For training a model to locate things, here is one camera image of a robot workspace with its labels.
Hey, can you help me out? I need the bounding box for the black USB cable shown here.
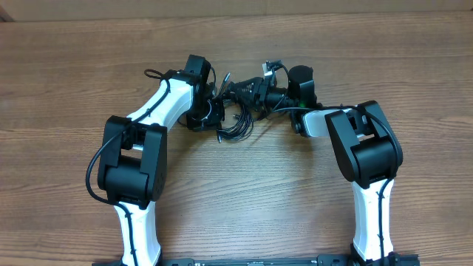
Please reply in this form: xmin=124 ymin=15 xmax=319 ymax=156
xmin=212 ymin=72 xmax=256 ymax=144

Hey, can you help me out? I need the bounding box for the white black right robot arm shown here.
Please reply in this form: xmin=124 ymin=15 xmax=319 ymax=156
xmin=223 ymin=62 xmax=403 ymax=265

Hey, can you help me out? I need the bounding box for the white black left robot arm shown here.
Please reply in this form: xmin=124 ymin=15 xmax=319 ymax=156
xmin=85 ymin=55 xmax=224 ymax=265

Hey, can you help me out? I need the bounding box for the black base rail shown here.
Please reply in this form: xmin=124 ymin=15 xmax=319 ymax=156
xmin=92 ymin=253 xmax=421 ymax=266

